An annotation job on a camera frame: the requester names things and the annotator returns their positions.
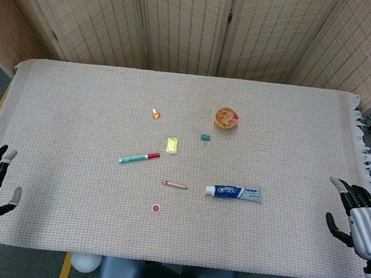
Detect woven beige tablecloth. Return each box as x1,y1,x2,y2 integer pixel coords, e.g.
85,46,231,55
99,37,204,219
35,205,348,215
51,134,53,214
0,54,371,278

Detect white round ball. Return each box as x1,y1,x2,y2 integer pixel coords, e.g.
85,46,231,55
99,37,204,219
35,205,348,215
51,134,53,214
69,252,104,275

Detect blue and white toothpaste tube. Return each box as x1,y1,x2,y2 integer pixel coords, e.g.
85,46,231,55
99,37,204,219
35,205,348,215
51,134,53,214
204,181,263,204

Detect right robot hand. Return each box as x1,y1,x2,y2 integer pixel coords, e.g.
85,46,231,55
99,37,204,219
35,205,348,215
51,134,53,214
320,176,371,269

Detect bamboo folding screen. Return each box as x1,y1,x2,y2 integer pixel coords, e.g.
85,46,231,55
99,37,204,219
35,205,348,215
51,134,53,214
0,0,371,115

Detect yellow candy packet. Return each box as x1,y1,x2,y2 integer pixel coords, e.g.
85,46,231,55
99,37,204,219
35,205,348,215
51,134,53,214
165,137,180,156

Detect orange jelly cup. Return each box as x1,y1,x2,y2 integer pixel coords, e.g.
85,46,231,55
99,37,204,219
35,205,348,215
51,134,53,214
214,104,242,133

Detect red and green marker pen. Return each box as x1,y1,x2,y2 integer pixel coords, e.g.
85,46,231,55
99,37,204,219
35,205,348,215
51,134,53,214
118,148,162,168

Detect tan wooden stick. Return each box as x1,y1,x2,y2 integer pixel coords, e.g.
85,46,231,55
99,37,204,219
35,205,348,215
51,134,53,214
160,180,189,191

